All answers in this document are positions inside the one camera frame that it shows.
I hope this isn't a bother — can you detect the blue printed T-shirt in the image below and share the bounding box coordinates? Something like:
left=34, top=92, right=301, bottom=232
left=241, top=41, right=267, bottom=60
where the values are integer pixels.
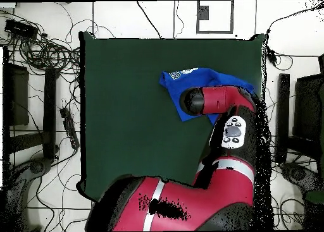
left=158, top=66, right=256, bottom=126

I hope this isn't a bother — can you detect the grey square floor frame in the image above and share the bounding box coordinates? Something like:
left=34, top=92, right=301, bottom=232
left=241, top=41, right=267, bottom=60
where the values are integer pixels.
left=196, top=0, right=234, bottom=35

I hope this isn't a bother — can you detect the tangled black cable bundle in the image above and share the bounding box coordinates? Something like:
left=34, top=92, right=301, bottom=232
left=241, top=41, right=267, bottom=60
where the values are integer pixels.
left=0, top=8, right=82, bottom=76

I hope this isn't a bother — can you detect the black plug adapter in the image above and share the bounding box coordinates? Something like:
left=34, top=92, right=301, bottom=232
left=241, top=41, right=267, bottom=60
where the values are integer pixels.
left=265, top=46, right=279, bottom=67

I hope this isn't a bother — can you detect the small dark grey square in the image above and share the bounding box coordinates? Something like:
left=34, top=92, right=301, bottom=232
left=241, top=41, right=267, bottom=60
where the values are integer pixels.
left=197, top=5, right=210, bottom=21

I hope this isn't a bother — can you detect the dark grey floor stand base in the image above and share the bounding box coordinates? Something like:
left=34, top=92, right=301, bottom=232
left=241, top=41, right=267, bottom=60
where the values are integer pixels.
left=0, top=157, right=54, bottom=232
left=279, top=162, right=324, bottom=230

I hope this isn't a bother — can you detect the black metal frame stand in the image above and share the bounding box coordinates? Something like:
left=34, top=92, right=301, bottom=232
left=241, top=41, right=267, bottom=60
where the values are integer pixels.
left=2, top=46, right=59, bottom=164
left=275, top=53, right=324, bottom=164

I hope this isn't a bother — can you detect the black power strip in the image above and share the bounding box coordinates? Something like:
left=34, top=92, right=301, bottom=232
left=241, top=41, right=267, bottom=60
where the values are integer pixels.
left=59, top=107, right=80, bottom=150

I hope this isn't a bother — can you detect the dark green round object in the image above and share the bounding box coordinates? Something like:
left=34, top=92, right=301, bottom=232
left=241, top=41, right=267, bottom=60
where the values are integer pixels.
left=304, top=190, right=324, bottom=205

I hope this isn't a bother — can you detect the black floor cable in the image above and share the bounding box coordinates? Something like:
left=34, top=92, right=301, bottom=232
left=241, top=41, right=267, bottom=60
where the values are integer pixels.
left=136, top=0, right=163, bottom=39

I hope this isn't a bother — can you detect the black electronics box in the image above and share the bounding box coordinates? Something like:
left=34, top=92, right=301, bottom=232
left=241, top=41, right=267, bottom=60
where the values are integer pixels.
left=4, top=18, right=39, bottom=40

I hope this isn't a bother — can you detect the dark green table cloth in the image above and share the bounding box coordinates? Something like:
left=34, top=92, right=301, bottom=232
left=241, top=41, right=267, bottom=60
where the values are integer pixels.
left=77, top=30, right=266, bottom=203

